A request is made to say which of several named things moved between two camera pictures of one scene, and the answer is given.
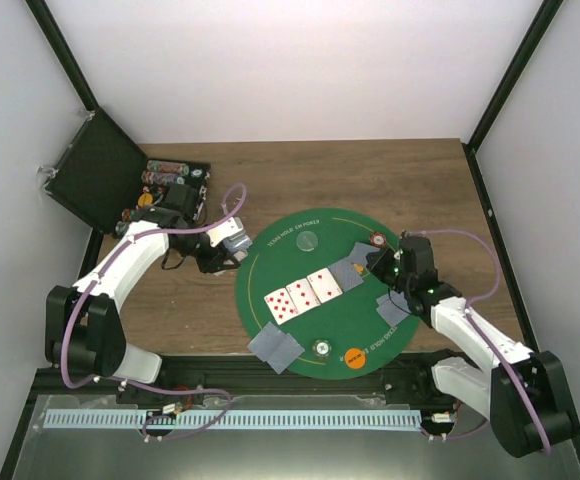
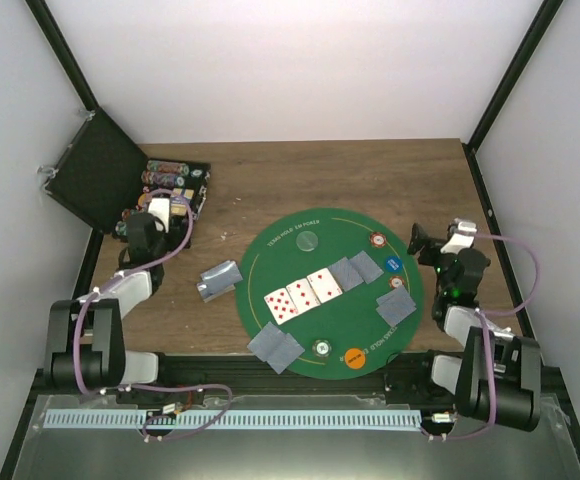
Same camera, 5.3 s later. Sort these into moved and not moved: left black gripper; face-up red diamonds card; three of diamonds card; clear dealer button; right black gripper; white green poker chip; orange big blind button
Moved: right black gripper; left black gripper
Not moved: white green poker chip; clear dealer button; three of diamonds card; face-up red diamonds card; orange big blind button
